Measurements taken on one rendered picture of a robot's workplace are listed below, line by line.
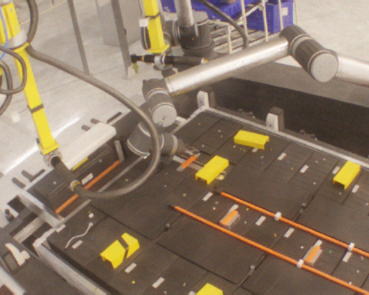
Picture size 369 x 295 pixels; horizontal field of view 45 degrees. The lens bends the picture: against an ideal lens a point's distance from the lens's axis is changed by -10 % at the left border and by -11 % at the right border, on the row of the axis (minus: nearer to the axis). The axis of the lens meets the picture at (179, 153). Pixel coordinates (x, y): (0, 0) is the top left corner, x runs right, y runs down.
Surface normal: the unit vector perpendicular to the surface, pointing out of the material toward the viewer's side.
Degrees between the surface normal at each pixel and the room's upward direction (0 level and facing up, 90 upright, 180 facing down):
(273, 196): 0
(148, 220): 0
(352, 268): 0
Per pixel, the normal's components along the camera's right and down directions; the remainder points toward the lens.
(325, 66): 0.23, 0.57
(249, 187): -0.15, -0.78
